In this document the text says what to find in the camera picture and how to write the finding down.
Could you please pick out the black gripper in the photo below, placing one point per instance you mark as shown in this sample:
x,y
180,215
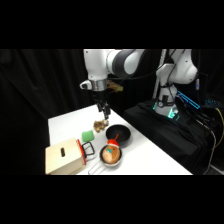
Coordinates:
x,y
99,96

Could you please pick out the potato toy with red hat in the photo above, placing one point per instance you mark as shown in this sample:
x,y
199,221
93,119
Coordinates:
x,y
111,154

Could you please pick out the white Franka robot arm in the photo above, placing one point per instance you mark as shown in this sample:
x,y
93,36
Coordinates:
x,y
96,63

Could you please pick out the black bowl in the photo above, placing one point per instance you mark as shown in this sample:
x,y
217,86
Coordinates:
x,y
120,132

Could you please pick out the brown ginger root toy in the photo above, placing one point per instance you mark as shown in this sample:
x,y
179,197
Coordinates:
x,y
99,125

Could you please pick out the green sponge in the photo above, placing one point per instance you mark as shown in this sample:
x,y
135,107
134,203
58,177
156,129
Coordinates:
x,y
88,135

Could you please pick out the light wooden box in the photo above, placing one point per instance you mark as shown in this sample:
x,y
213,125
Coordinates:
x,y
63,160

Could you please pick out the black draped robot stand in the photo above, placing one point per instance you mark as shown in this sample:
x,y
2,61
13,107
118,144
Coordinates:
x,y
163,133

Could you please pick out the black curtain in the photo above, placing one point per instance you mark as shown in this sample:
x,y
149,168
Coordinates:
x,y
36,86

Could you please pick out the blue lit control box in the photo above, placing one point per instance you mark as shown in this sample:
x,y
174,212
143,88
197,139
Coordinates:
x,y
188,99

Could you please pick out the tan wrist camera mount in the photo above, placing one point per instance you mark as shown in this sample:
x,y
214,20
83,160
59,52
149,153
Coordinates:
x,y
115,86

